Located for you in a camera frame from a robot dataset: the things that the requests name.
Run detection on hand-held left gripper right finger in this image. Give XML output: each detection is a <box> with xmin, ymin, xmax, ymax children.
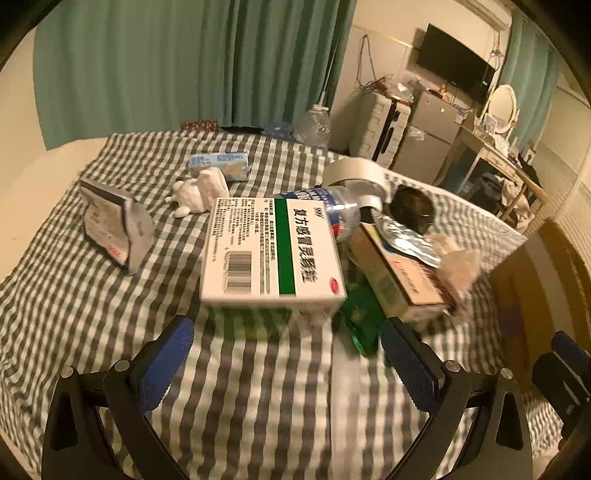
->
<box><xmin>379</xmin><ymin>316</ymin><xmax>536</xmax><ymax>480</ymax></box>

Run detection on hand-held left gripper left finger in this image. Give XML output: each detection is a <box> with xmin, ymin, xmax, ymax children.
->
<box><xmin>42</xmin><ymin>315</ymin><xmax>195</xmax><ymax>480</ymax></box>

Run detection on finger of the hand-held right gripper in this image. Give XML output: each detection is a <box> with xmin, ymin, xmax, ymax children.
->
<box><xmin>532</xmin><ymin>353</ymin><xmax>587</xmax><ymax>416</ymax></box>
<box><xmin>551</xmin><ymin>331</ymin><xmax>591</xmax><ymax>370</ymax></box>

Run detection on brown cardboard box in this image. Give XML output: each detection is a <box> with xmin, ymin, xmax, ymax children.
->
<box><xmin>492</xmin><ymin>217</ymin><xmax>591</xmax><ymax>370</ymax></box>

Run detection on white green-striped medicine box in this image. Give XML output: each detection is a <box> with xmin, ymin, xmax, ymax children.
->
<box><xmin>199</xmin><ymin>196</ymin><xmax>348</xmax><ymax>309</ymax></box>

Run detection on green snack packet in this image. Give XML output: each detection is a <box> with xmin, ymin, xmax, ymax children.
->
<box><xmin>332</xmin><ymin>277</ymin><xmax>386</xmax><ymax>356</ymax></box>

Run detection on beige carton box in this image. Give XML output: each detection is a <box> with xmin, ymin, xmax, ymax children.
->
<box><xmin>348</xmin><ymin>222</ymin><xmax>451</xmax><ymax>324</ymax></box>

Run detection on grey checkered blanket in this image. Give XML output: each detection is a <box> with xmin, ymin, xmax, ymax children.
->
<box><xmin>0</xmin><ymin>130</ymin><xmax>561</xmax><ymax>480</ymax></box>

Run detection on crumpled white tissue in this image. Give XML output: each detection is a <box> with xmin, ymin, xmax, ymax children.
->
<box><xmin>431</xmin><ymin>233</ymin><xmax>483</xmax><ymax>296</ymax></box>

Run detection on silver blister pack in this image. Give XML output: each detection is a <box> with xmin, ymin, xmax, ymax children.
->
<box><xmin>372</xmin><ymin>210</ymin><xmax>444</xmax><ymax>268</ymax></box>

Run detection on silver foil pouch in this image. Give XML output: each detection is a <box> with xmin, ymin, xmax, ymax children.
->
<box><xmin>78</xmin><ymin>178</ymin><xmax>156</xmax><ymax>276</ymax></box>

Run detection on black round object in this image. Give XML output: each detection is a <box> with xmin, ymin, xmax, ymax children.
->
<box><xmin>390</xmin><ymin>185</ymin><xmax>435</xmax><ymax>234</ymax></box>

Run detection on wooden chair with clothes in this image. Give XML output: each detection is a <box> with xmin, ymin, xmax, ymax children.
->
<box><xmin>496</xmin><ymin>157</ymin><xmax>550</xmax><ymax>232</ymax></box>

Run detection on white mattress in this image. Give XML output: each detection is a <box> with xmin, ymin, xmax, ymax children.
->
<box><xmin>383</xmin><ymin>167</ymin><xmax>528</xmax><ymax>238</ymax></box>

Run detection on white louvered wardrobe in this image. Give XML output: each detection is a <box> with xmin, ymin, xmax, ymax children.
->
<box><xmin>531</xmin><ymin>88</ymin><xmax>591</xmax><ymax>259</ymax></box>

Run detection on clear plastic bottle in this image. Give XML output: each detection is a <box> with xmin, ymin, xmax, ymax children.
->
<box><xmin>265</xmin><ymin>185</ymin><xmax>384</xmax><ymax>243</ymax></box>

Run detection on white plush toy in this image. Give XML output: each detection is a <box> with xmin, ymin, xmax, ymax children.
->
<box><xmin>167</xmin><ymin>167</ymin><xmax>230</xmax><ymax>219</ymax></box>

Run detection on black bag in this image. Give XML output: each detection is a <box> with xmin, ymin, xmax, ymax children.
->
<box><xmin>517</xmin><ymin>152</ymin><xmax>542</xmax><ymax>185</ymax></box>

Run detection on white tape roll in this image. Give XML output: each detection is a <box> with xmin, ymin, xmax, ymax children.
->
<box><xmin>323</xmin><ymin>157</ymin><xmax>391</xmax><ymax>210</ymax></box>

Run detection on white vanity desk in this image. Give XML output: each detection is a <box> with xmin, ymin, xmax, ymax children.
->
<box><xmin>445</xmin><ymin>124</ymin><xmax>550</xmax><ymax>222</ymax></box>

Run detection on blue tissue pack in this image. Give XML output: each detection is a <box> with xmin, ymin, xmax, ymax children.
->
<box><xmin>188</xmin><ymin>151</ymin><xmax>252</xmax><ymax>183</ymax></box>

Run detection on grey mini fridge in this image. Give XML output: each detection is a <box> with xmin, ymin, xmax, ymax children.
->
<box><xmin>392</xmin><ymin>88</ymin><xmax>472</xmax><ymax>185</ymax></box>

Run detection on white ribbed suitcase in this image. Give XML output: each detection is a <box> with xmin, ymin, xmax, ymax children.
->
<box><xmin>349</xmin><ymin>90</ymin><xmax>413</xmax><ymax>169</ymax></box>

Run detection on oval vanity mirror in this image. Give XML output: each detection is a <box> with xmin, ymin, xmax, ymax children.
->
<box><xmin>480</xmin><ymin>84</ymin><xmax>518</xmax><ymax>137</ymax></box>

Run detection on large clear water jug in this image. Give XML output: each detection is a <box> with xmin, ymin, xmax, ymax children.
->
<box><xmin>295</xmin><ymin>104</ymin><xmax>332</xmax><ymax>148</ymax></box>

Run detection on blue plastic water bottle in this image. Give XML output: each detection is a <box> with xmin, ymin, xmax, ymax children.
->
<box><xmin>263</xmin><ymin>119</ymin><xmax>296</xmax><ymax>139</ymax></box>

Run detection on narrow green curtain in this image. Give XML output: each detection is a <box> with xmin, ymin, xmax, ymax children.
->
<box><xmin>501</xmin><ymin>9</ymin><xmax>561</xmax><ymax>144</ymax></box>

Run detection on wide green curtain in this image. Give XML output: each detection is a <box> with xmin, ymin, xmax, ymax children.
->
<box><xmin>33</xmin><ymin>0</ymin><xmax>357</xmax><ymax>151</ymax></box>

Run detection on white air conditioner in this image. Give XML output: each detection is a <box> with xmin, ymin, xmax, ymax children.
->
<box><xmin>471</xmin><ymin>0</ymin><xmax>513</xmax><ymax>26</ymax></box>

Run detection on black wall television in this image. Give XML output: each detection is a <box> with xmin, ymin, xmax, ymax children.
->
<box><xmin>416</xmin><ymin>23</ymin><xmax>497</xmax><ymax>104</ymax></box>

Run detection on wall cable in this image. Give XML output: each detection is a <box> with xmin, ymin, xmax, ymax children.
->
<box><xmin>358</xmin><ymin>33</ymin><xmax>384</xmax><ymax>88</ymax></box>

